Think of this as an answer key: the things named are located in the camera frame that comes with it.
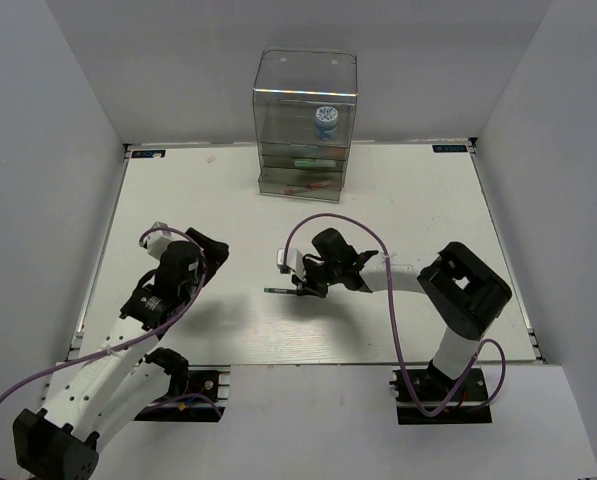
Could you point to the green gel pen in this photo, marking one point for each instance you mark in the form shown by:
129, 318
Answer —
280, 291

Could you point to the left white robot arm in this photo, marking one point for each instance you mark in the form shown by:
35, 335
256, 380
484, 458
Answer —
64, 438

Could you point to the red gel pen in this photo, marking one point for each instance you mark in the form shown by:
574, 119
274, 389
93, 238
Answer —
294, 190

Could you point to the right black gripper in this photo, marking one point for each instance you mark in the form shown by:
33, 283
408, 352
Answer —
308, 285

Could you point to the green highlighter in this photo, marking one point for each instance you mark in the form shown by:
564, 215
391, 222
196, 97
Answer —
315, 163

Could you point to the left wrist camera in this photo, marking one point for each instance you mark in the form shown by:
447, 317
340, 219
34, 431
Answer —
157, 242

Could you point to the orange highlighter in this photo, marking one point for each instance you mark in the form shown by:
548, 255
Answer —
336, 151

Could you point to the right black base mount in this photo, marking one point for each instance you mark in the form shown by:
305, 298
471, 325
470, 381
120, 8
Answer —
463, 409

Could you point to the clear acrylic drawer organizer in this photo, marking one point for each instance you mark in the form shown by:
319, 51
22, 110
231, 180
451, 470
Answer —
290, 84

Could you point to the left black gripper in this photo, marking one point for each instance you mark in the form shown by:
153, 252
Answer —
218, 251

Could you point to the blue highlighter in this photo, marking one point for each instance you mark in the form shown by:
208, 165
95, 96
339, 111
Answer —
297, 150

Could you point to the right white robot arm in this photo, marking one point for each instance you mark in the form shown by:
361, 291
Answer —
466, 292

